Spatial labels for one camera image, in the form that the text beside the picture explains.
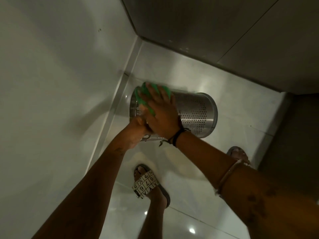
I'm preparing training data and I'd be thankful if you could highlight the perforated steel waste bin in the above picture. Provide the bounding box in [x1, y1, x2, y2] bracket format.
[129, 83, 219, 142]

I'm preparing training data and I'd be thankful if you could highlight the person's right foot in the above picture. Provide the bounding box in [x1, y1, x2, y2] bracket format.
[229, 148, 250, 165]

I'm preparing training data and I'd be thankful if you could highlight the person's left forearm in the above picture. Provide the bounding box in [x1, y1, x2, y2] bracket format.
[32, 132, 140, 239]

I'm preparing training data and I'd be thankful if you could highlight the black thread wristband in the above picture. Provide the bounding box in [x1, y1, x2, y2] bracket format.
[159, 127, 192, 148]

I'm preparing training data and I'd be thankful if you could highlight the person's left hand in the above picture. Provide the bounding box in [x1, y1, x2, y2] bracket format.
[124, 115, 152, 150]

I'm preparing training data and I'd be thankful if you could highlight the green cleaning cloth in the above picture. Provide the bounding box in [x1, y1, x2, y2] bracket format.
[134, 82, 172, 116]

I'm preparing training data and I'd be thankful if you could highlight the person's right hand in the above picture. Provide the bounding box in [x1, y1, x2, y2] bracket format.
[138, 83, 185, 141]

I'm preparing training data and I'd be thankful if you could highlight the patterned strap slipper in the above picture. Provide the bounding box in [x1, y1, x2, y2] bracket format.
[132, 164, 171, 209]
[226, 146, 251, 167]

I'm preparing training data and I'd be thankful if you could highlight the person's left leg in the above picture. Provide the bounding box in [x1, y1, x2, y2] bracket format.
[134, 166, 172, 239]

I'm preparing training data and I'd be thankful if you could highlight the thin metal bangle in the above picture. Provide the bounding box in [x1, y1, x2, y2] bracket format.
[214, 159, 247, 197]

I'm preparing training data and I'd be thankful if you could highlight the person's right forearm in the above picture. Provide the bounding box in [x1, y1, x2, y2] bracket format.
[174, 130, 319, 239]

